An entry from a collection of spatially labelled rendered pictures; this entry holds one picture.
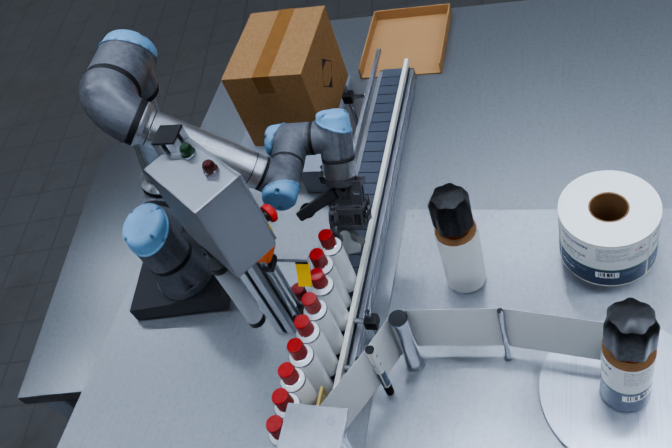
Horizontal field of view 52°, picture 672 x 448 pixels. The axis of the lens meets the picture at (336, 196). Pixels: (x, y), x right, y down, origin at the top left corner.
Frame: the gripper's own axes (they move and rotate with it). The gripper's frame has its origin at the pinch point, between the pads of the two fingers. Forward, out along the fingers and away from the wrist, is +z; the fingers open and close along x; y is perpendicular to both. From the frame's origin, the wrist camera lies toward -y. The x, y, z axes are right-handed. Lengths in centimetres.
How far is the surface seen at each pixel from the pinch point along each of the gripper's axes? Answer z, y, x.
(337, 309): 4.9, 3.0, -15.7
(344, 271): 0.1, 2.5, -6.9
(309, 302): -2.4, 1.3, -25.8
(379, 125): -19.9, -0.7, 45.4
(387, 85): -28, -1, 60
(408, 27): -41, 0, 91
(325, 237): -10.5, 1.1, -11.8
